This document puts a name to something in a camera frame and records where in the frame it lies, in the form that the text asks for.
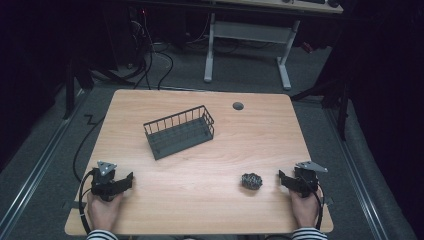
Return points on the white metal frame desk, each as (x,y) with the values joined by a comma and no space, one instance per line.
(250,31)

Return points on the metal floor rail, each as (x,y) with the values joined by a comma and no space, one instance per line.
(36,173)
(360,186)

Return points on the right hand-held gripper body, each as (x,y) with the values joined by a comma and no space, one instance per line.
(306,181)

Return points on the person's right hand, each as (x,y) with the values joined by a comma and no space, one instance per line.
(305,210)

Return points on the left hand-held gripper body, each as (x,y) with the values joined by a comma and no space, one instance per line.
(101,183)

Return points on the dark round table grommet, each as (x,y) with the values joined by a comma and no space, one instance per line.
(238,106)

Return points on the black stand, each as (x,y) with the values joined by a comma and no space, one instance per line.
(70,90)
(341,100)

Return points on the small red object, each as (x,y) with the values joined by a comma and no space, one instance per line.
(307,47)

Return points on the person's left hand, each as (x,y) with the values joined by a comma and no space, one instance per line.
(104,211)

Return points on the steel wool scrubber ball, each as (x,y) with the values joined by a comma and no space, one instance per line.
(251,181)

